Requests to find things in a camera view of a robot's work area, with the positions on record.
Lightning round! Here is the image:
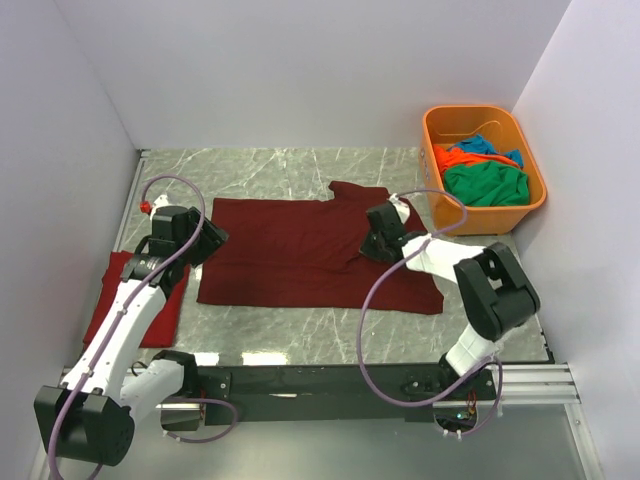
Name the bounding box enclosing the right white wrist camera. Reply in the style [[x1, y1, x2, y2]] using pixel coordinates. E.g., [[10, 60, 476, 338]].
[[388, 193, 411, 224]]

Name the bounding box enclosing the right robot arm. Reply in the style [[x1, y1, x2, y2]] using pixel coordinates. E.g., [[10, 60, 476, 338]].
[[361, 198, 541, 399]]

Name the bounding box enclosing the dark maroon t shirt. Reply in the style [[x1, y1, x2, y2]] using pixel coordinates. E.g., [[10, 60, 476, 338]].
[[196, 179, 445, 316]]

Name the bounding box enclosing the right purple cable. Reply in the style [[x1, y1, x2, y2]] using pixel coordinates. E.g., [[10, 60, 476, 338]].
[[358, 188, 504, 437]]

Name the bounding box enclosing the blue t shirt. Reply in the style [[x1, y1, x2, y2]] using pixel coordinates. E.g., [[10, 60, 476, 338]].
[[449, 134, 524, 168]]

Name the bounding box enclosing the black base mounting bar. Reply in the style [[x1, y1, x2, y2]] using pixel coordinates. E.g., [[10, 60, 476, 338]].
[[149, 362, 496, 431]]

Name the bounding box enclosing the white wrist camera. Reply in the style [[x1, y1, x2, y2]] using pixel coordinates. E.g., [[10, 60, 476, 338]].
[[388, 193, 411, 224], [139, 194, 170, 217]]

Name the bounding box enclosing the green t shirt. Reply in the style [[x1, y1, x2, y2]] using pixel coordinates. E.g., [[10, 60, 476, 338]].
[[443, 161, 530, 207]]

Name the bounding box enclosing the orange plastic basket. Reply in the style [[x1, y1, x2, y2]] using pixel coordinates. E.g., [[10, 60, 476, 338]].
[[420, 105, 547, 235]]

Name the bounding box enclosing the aluminium frame rail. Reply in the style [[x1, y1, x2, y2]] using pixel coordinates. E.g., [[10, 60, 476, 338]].
[[432, 363, 584, 407]]

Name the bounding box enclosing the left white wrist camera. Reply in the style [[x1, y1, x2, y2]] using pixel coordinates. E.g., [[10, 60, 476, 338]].
[[139, 194, 170, 217]]

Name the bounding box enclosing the folded red t shirt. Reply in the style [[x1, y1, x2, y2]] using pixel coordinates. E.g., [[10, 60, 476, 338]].
[[82, 249, 191, 350]]

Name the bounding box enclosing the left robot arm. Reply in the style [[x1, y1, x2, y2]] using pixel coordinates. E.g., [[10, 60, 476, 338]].
[[34, 205, 229, 466]]

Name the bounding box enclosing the orange t shirt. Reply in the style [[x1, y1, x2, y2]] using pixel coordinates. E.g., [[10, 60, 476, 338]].
[[433, 145, 519, 175]]

